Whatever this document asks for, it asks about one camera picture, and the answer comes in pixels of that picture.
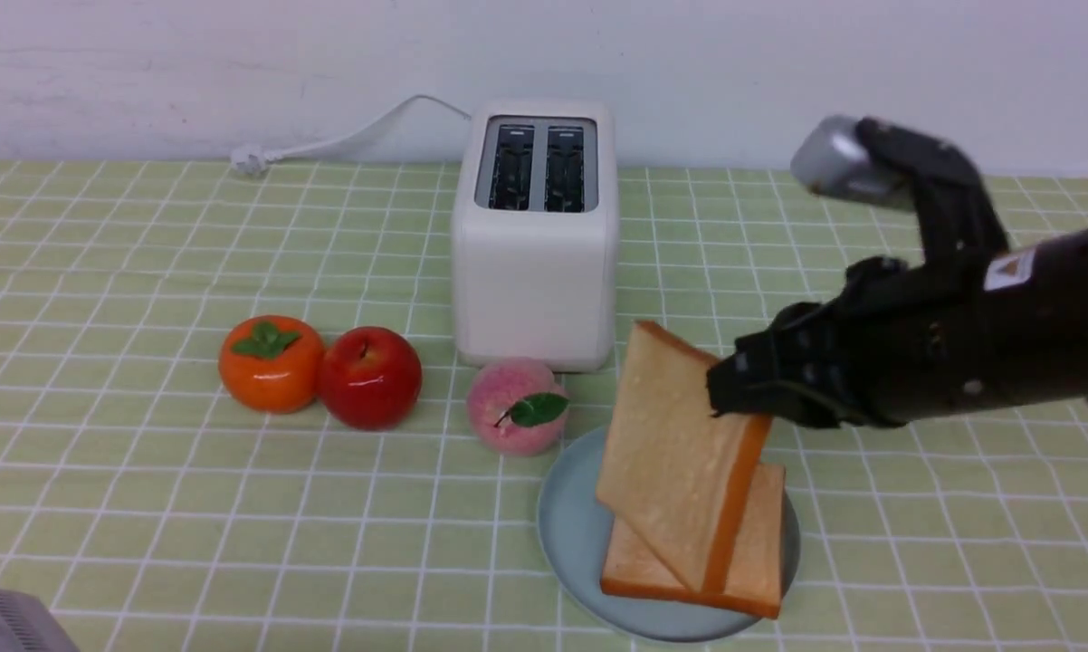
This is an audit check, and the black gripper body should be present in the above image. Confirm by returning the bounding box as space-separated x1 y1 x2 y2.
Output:
706 256 994 429

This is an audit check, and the toast slice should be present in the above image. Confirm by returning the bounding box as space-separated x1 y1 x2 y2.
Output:
596 321 772 593
599 464 787 619

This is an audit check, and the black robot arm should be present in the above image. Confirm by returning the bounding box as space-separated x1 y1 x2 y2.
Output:
706 227 1088 429

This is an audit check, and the white two-slot toaster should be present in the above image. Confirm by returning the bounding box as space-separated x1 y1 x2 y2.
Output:
450 100 622 372

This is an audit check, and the light blue plate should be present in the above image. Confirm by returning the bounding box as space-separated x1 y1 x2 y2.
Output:
537 425 762 649

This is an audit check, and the pink peach with leaf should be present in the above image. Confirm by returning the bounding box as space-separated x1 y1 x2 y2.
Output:
466 358 570 455

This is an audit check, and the red apple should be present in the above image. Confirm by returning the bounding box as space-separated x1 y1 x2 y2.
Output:
318 327 423 432

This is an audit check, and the orange persimmon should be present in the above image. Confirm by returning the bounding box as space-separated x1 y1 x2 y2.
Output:
217 313 326 414

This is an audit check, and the green checkered tablecloth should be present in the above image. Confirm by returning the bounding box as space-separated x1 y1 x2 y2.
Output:
0 160 1088 651

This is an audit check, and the grey device corner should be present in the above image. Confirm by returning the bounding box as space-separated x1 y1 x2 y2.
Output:
0 589 78 652

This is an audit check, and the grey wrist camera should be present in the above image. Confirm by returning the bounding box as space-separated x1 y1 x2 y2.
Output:
789 114 913 212

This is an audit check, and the white power cable with plug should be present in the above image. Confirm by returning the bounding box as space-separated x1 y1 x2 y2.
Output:
232 95 472 177

